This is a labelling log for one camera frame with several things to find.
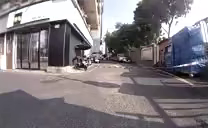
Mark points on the white crosswalk stripes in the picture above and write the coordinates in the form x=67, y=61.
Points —
x=185, y=106

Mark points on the row of trees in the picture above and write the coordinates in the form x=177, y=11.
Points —
x=142, y=30

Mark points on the white metal railing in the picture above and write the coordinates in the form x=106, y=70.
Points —
x=207, y=30

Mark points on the parked pale vehicle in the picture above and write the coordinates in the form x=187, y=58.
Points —
x=123, y=59

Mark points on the red brick building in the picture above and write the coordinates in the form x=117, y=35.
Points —
x=163, y=50

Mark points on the row of parked motorcycles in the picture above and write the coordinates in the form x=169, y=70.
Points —
x=79, y=62

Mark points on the black and white corner building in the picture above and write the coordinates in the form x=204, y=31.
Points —
x=42, y=33

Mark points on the grey pavement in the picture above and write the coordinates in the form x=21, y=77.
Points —
x=58, y=70

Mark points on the grey asphalt road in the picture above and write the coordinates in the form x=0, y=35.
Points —
x=92, y=83

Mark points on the grey wall with white panel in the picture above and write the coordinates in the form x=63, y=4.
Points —
x=146, y=53

